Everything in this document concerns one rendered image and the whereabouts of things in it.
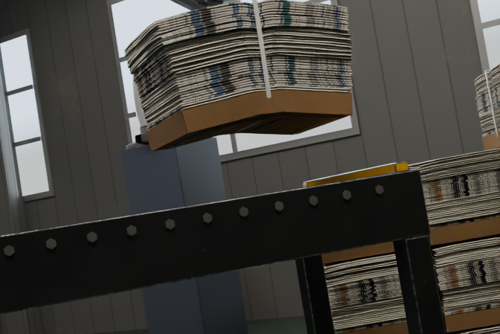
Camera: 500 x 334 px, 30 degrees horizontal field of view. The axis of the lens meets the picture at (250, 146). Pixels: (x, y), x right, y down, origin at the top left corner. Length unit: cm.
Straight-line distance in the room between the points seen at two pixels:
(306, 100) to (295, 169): 457
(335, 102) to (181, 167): 81
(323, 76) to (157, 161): 86
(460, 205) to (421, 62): 347
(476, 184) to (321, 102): 82
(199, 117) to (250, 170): 485
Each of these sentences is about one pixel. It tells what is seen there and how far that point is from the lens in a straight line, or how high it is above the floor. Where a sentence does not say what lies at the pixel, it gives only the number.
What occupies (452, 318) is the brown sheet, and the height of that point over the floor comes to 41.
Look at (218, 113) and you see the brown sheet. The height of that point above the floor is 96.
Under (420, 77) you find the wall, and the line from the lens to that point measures 595.
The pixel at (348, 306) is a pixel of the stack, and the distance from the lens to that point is 250.
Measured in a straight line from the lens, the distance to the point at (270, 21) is 183.
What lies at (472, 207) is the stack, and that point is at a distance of 254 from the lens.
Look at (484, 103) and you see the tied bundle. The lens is 285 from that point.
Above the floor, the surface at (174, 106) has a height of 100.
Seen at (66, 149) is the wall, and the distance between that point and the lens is 771.
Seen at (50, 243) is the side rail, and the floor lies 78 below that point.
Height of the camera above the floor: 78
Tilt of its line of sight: 4 degrees up
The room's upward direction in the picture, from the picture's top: 9 degrees counter-clockwise
